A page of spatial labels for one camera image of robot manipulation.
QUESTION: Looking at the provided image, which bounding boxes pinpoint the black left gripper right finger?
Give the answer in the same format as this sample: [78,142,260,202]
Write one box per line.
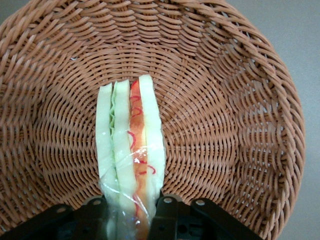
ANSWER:
[148,194,262,240]

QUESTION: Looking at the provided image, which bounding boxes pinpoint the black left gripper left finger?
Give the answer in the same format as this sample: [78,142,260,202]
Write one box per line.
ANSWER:
[0,195,111,240]

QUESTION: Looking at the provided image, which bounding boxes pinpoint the triangle sandwich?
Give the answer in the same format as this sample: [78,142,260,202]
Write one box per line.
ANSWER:
[95,74,166,240]

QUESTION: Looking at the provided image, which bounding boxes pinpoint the round brown wicker basket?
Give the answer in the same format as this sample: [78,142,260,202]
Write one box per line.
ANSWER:
[0,0,306,240]

